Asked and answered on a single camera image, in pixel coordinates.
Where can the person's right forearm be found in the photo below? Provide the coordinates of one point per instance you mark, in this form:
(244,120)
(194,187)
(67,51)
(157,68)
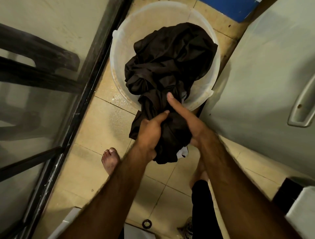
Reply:
(246,197)

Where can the translucent white plastic bucket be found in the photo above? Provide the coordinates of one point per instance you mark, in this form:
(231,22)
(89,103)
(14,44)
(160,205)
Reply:
(137,24)

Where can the person's right hand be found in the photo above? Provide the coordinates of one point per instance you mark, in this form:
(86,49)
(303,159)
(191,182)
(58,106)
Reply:
(194,123)

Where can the black eyelet curtain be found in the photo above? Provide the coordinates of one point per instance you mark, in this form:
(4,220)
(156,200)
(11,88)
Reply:
(167,61)

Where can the dark wooden furniture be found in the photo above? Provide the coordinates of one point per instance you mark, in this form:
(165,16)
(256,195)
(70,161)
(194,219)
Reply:
(37,56)

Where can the white flat board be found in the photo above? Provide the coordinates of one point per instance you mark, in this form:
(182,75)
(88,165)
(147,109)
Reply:
(64,224)

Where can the white appliance with blue base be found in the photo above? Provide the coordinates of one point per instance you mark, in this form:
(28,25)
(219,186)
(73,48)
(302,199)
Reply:
(228,8)

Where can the person's left hand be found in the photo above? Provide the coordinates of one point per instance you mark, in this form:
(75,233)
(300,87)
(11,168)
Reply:
(147,135)

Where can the white washing machine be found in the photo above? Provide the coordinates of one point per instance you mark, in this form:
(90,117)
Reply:
(258,73)

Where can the person's left foot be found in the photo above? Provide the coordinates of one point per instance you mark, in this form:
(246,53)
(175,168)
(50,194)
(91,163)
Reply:
(110,160)

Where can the person's left forearm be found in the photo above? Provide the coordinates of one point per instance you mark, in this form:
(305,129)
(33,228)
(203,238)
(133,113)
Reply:
(105,202)

